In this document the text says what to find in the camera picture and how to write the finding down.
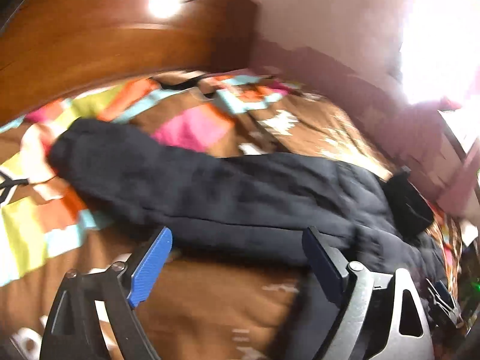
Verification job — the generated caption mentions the bright window with dark frame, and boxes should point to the bright window with dark frame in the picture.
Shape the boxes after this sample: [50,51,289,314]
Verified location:
[400,0,479,150]

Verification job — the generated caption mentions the pink curtain right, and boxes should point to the pink curtain right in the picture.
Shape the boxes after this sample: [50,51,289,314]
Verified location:
[435,98,479,217]

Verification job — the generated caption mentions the dark navy padded jacket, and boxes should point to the dark navy padded jacket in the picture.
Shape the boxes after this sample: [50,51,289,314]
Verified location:
[47,119,446,297]

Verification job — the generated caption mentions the brown wooden headboard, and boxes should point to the brown wooden headboard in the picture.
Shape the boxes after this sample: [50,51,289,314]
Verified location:
[1,0,259,122]

